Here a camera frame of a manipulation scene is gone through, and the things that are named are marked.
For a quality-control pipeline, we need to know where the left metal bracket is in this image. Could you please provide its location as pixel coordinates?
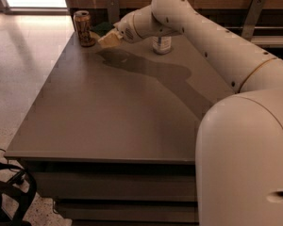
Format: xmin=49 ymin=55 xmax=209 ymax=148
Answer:
xmin=106 ymin=0 xmax=120 ymax=24

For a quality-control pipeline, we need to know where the clear plastic water bottle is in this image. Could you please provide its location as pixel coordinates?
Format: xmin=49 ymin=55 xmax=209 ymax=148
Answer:
xmin=152 ymin=37 xmax=172 ymax=55

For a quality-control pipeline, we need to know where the black chair base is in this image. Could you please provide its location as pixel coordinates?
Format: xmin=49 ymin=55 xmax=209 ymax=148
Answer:
xmin=0 ymin=163 xmax=37 ymax=226

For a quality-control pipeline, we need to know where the grey drawer cabinet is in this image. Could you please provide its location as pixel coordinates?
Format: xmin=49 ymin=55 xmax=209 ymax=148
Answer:
xmin=6 ymin=36 xmax=230 ymax=226

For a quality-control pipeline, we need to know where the green and yellow sponge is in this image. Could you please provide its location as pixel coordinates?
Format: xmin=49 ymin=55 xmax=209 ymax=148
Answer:
xmin=92 ymin=22 xmax=114 ymax=37

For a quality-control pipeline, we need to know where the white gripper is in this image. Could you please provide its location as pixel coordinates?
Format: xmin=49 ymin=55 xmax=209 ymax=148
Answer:
xmin=98 ymin=12 xmax=141 ymax=48

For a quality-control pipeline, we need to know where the grey metal shelf rail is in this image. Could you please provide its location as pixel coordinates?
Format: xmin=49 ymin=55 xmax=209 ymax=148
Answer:
xmin=251 ymin=36 xmax=283 ymax=48

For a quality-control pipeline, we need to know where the metal bracket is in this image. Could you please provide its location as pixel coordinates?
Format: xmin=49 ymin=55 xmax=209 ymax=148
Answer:
xmin=241 ymin=0 xmax=266 ymax=40
xmin=106 ymin=0 xmax=120 ymax=24

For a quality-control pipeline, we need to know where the orange drink can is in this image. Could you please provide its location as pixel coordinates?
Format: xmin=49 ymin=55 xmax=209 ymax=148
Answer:
xmin=74 ymin=10 xmax=95 ymax=47

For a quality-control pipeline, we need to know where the right metal bracket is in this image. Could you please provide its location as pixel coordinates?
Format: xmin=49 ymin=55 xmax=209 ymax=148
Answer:
xmin=241 ymin=0 xmax=266 ymax=40

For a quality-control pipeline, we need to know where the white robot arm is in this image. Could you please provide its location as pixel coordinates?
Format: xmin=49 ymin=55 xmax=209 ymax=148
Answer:
xmin=99 ymin=0 xmax=283 ymax=226

